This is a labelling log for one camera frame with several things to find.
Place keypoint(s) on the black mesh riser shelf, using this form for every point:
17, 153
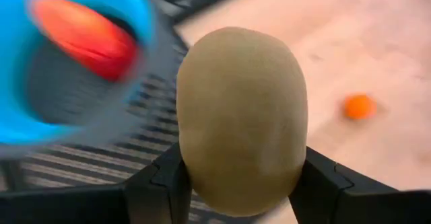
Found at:
101, 163

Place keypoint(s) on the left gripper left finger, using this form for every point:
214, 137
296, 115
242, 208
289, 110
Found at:
158, 190

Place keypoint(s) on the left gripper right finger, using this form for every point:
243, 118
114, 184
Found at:
330, 193

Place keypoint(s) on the red-orange mango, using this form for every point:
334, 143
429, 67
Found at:
84, 35

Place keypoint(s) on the black aluminium table frame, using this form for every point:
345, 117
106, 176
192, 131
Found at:
215, 0

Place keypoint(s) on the brown kiwi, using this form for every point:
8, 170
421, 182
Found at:
242, 123

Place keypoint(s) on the small orange tangerine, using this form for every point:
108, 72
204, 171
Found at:
359, 107

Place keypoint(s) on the blue collapsible bowl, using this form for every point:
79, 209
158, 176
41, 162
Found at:
11, 32

